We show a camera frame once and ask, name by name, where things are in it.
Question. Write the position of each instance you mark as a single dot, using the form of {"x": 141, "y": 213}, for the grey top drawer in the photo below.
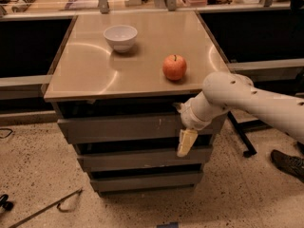
{"x": 121, "y": 128}

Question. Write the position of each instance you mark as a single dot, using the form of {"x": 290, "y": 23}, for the grey side rail right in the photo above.
{"x": 269, "y": 70}

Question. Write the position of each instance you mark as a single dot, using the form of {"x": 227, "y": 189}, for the red apple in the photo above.
{"x": 174, "y": 67}

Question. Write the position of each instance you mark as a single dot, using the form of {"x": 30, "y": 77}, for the grey side rail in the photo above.
{"x": 23, "y": 87}
{"x": 269, "y": 70}

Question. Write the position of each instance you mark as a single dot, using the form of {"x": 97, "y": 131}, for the grey drawer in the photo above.
{"x": 143, "y": 159}
{"x": 121, "y": 128}
{"x": 149, "y": 182}

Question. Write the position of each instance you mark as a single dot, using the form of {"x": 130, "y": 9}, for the metal rod on floor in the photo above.
{"x": 56, "y": 203}

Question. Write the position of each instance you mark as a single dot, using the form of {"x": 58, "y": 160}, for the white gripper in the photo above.
{"x": 189, "y": 117}

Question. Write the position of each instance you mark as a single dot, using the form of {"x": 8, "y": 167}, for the grey bottom drawer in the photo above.
{"x": 149, "y": 182}

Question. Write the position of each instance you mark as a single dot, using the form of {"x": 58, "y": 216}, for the grey middle drawer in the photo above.
{"x": 143, "y": 159}

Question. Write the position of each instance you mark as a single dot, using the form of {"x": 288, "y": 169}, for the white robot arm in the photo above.
{"x": 222, "y": 91}

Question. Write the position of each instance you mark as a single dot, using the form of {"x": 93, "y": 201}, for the white ceramic bowl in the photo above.
{"x": 121, "y": 38}

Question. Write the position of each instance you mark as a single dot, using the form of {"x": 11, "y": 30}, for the dark shoe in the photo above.
{"x": 291, "y": 165}

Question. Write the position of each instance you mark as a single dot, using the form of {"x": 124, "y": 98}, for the grey drawer cabinet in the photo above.
{"x": 93, "y": 80}

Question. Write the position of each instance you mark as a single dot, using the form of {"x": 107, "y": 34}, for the black object floor left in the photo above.
{"x": 5, "y": 203}

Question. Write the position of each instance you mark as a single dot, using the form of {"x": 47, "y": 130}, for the grey side rail left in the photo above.
{"x": 23, "y": 87}

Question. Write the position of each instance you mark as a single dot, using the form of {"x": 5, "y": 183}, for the black table leg stand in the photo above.
{"x": 243, "y": 128}

